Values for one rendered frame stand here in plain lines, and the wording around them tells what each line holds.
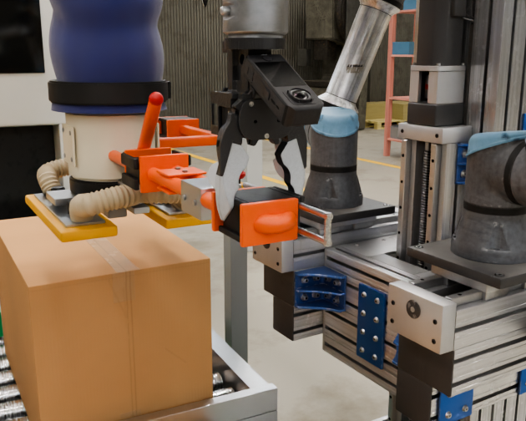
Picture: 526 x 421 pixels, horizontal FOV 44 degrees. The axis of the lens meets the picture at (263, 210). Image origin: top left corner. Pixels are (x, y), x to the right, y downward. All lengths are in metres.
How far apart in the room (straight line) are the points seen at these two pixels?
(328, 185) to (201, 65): 9.93
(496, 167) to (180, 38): 10.26
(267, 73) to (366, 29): 1.02
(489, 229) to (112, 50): 0.74
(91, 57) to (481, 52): 0.79
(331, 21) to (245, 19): 10.75
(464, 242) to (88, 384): 0.84
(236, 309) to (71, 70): 1.17
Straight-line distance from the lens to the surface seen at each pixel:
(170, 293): 1.49
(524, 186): 1.17
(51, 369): 1.47
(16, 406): 1.81
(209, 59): 11.53
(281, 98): 0.68
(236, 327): 2.19
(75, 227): 1.18
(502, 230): 1.24
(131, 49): 1.22
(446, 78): 1.45
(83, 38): 1.23
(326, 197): 1.59
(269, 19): 0.74
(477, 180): 1.23
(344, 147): 1.58
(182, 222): 1.22
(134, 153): 1.12
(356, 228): 1.64
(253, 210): 0.73
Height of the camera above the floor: 1.41
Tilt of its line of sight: 14 degrees down
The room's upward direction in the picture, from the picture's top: straight up
